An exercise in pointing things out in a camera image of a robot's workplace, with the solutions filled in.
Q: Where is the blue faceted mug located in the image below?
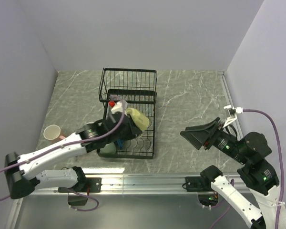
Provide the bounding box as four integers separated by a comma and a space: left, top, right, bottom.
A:
117, 139, 124, 150

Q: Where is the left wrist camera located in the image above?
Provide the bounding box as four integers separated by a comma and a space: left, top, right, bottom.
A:
108, 100, 128, 114

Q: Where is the black wire dish rack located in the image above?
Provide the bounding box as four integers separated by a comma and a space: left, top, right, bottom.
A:
97, 68, 157, 159

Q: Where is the aluminium mounting rail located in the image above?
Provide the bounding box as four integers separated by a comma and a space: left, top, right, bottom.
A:
4, 71, 279, 229

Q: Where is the yellow mug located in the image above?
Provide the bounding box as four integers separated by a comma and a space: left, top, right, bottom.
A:
126, 108, 150, 131

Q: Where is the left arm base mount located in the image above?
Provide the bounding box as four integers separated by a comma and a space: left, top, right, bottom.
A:
58, 167, 102, 193

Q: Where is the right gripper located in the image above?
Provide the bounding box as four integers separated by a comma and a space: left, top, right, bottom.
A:
179, 115, 247, 162

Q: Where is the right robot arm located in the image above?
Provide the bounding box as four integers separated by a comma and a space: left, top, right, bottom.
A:
180, 118, 286, 229

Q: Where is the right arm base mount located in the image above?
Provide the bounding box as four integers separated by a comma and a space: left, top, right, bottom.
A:
185, 165, 223, 192

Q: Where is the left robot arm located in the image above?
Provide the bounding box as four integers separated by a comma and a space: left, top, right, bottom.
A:
5, 113, 149, 199

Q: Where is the pink floral mug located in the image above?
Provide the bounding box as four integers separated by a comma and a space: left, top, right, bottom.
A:
43, 125, 65, 141

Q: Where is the mint green cup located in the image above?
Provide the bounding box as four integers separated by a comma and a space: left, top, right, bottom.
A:
100, 143, 116, 155

